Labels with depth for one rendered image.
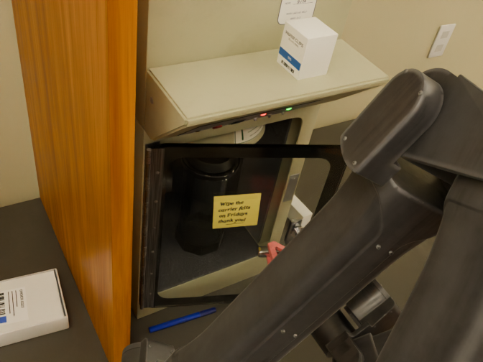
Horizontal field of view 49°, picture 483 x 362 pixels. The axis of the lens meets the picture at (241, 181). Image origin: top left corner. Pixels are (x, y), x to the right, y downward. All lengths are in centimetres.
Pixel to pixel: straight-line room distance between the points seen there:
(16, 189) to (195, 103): 78
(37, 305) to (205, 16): 64
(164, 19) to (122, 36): 13
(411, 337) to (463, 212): 7
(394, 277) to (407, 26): 78
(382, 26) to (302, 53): 95
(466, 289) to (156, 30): 49
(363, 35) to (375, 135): 127
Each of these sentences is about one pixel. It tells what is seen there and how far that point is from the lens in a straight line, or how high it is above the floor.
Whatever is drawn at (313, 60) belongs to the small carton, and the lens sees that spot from 70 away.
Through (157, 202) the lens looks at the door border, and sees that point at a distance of 82.
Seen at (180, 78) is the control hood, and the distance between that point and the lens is 67.
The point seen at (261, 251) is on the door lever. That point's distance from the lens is 87.
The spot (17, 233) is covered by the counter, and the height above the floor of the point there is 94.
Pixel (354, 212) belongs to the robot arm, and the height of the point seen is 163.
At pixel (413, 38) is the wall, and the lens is 176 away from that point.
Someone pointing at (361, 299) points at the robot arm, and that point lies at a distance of 79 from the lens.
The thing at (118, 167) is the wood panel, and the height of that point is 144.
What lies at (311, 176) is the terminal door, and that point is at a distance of 84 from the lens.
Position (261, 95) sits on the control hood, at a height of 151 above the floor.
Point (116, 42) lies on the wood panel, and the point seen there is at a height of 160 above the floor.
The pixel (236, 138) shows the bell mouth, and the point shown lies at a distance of 87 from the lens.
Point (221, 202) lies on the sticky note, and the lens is 84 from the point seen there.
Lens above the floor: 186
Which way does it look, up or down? 42 degrees down
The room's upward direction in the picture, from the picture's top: 12 degrees clockwise
